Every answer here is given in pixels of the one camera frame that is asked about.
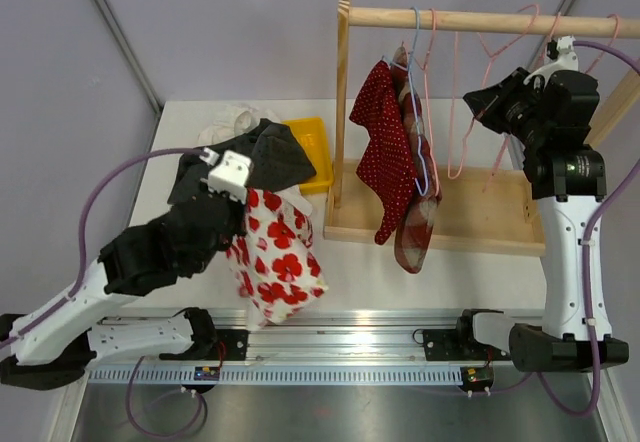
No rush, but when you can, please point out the pink wire hanger plaid skirt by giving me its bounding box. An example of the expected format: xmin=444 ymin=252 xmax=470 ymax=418
xmin=412 ymin=8 xmax=442 ymax=198

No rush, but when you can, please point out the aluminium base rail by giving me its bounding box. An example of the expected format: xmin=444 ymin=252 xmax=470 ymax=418
xmin=84 ymin=308 xmax=546 ymax=368

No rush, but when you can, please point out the yellow plastic tray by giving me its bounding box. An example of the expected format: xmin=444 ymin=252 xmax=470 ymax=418
xmin=284 ymin=117 xmax=334 ymax=195

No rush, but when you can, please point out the pink wire hanger grey skirt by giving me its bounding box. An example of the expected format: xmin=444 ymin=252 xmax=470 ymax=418
xmin=482 ymin=11 xmax=562 ymax=192

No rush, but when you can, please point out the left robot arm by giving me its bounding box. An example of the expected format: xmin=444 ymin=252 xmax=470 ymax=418
xmin=1 ymin=193 xmax=245 ymax=391

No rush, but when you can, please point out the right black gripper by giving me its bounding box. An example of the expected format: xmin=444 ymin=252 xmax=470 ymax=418
xmin=466 ymin=68 xmax=551 ymax=149

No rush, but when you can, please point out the small circuit board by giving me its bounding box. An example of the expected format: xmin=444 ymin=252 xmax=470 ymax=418
xmin=194 ymin=366 xmax=220 ymax=381

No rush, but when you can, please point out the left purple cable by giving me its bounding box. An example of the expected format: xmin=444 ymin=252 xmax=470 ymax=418
xmin=0 ymin=147 xmax=211 ymax=436

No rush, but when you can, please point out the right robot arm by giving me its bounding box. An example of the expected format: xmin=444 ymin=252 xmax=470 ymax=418
xmin=423 ymin=66 xmax=629 ymax=373

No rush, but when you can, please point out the red plaid skirt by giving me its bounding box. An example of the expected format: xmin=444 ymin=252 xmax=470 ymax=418
xmin=391 ymin=46 xmax=442 ymax=274

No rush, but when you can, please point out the dark grey dotted skirt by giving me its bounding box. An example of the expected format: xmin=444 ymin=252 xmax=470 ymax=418
xmin=167 ymin=118 xmax=316 ymax=205

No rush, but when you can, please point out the white red floral skirt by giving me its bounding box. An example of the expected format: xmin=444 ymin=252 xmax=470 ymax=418
xmin=226 ymin=187 xmax=328 ymax=331

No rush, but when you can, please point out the blue wire hanger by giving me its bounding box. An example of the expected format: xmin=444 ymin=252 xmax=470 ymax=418
xmin=381 ymin=6 xmax=430 ymax=196

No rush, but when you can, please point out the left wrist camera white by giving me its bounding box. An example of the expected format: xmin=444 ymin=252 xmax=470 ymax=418
xmin=200 ymin=148 xmax=253 ymax=204

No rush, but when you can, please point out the pink wire hanger floral skirt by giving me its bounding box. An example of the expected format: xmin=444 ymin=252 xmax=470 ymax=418
xmin=446 ymin=3 xmax=541 ymax=180

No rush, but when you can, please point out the white slotted cable duct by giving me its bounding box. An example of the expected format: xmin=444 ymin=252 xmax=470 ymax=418
xmin=88 ymin=364 xmax=462 ymax=386

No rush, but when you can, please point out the pink wire hanger white skirt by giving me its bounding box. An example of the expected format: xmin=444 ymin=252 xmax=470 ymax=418
xmin=584 ymin=13 xmax=621 ymax=75

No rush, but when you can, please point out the dark red polka dot skirt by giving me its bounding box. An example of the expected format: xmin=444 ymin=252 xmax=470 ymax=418
xmin=349 ymin=61 xmax=417 ymax=245

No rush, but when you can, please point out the wooden clothes rack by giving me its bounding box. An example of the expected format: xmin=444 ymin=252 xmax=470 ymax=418
xmin=323 ymin=0 xmax=639 ymax=257

